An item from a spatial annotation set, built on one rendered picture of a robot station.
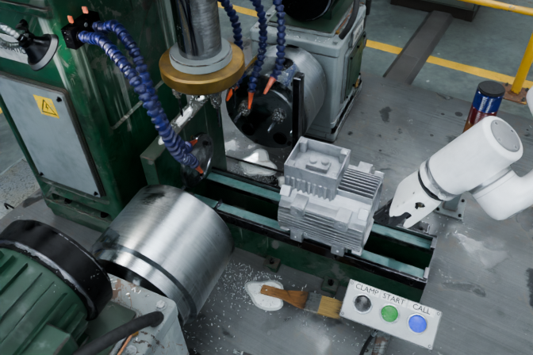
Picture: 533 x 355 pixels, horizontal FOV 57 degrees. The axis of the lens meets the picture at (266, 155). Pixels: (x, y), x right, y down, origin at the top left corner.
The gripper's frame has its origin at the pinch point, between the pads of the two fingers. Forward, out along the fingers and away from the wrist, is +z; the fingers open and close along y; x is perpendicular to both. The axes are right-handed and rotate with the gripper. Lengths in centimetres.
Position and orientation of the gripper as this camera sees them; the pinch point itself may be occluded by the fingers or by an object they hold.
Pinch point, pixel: (384, 215)
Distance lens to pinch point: 105.5
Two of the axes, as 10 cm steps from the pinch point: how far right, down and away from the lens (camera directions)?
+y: 4.1, -6.3, 6.6
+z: -4.3, 5.0, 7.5
